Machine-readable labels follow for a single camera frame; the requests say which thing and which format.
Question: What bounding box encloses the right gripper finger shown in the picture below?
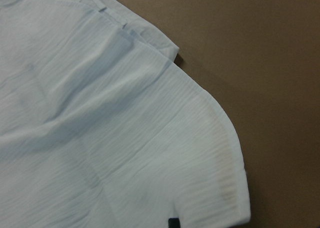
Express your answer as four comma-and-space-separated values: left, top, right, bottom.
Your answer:
168, 218, 180, 228

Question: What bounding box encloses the light blue button shirt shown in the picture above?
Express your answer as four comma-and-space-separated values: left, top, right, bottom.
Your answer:
0, 0, 251, 227

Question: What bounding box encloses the brown paper table cover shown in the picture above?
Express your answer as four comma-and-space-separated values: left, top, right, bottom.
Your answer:
118, 0, 320, 227

